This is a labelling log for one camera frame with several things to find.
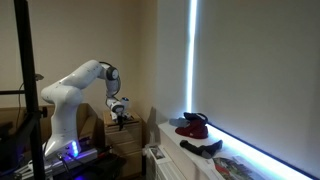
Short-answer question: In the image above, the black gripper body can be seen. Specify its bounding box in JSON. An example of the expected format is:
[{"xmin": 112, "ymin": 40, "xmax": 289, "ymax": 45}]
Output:
[{"xmin": 117, "ymin": 114, "xmax": 126, "ymax": 125}]

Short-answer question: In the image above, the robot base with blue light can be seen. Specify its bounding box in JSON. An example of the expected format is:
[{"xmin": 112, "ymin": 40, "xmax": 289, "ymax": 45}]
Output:
[{"xmin": 14, "ymin": 139, "xmax": 99, "ymax": 178}]

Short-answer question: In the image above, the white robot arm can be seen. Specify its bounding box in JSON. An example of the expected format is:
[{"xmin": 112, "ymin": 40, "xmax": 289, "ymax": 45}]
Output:
[{"xmin": 41, "ymin": 60, "xmax": 128, "ymax": 159}]

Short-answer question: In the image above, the dark grey sock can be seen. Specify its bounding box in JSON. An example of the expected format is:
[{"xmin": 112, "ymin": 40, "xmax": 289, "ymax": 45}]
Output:
[{"xmin": 180, "ymin": 140, "xmax": 223, "ymax": 159}]

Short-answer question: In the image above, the wooden drawer cabinet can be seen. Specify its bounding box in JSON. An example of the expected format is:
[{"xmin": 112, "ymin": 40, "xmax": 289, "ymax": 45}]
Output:
[{"xmin": 103, "ymin": 110, "xmax": 142, "ymax": 179}]

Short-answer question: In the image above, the cardboard box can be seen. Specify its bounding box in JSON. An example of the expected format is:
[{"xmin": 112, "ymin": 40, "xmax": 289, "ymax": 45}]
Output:
[{"xmin": 0, "ymin": 103, "xmax": 98, "ymax": 142}]

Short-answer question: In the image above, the grey folded cloth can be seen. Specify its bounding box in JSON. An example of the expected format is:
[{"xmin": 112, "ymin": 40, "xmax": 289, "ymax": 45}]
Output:
[{"xmin": 169, "ymin": 118, "xmax": 188, "ymax": 127}]

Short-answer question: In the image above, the white radiator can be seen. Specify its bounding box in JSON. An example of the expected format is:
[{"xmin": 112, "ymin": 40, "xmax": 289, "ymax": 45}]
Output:
[{"xmin": 146, "ymin": 145, "xmax": 186, "ymax": 180}]

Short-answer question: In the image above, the dark red cap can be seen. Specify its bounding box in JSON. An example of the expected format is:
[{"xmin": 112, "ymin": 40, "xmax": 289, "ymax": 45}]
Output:
[{"xmin": 175, "ymin": 112, "xmax": 208, "ymax": 139}]

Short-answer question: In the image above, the black tripod stand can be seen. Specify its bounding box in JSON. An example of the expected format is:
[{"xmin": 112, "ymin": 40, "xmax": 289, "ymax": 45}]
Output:
[{"xmin": 0, "ymin": 0, "xmax": 46, "ymax": 180}]

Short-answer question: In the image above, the colourful printed magazine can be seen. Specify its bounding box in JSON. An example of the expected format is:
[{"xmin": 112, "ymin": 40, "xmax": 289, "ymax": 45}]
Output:
[{"xmin": 213, "ymin": 157, "xmax": 265, "ymax": 180}]

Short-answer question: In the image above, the grey roller blind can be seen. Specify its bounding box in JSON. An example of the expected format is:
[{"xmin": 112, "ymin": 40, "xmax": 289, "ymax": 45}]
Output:
[{"xmin": 154, "ymin": 0, "xmax": 320, "ymax": 179}]

